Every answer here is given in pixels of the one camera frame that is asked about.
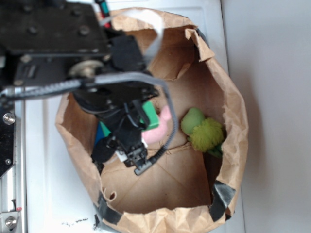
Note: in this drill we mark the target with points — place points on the brown paper bag container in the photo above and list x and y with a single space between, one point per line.
186 191

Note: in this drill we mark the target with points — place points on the blue rectangular block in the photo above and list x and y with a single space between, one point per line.
100 132

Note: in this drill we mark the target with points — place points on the black metal bracket plate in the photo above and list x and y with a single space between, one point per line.
7 137

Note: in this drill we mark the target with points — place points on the pink plush bunny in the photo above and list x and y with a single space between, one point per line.
157 134

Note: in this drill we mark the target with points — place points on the aluminium frame rail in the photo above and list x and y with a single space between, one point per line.
13 204

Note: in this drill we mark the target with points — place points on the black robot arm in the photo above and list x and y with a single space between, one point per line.
53 47

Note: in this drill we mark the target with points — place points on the green rectangular block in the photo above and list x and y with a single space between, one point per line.
151 114

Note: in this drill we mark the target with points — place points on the green fuzzy plush toy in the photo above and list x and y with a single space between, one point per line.
204 133

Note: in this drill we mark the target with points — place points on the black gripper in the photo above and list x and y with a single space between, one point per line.
126 125

